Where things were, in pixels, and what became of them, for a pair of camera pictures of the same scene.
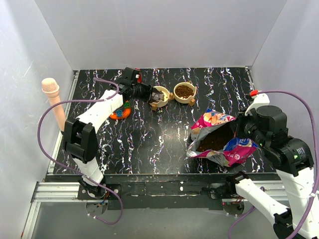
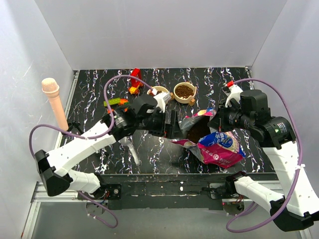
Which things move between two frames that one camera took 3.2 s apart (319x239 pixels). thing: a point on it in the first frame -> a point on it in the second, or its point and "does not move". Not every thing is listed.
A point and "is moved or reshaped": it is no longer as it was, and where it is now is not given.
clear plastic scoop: x=157 y=96 is moved or reshaped
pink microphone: x=50 y=89 does not move
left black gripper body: x=142 y=92 -> x=156 y=123
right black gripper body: x=246 y=125 -> x=230 y=117
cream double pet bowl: x=184 y=93 does not move
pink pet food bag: x=213 y=136 is moved or reshaped
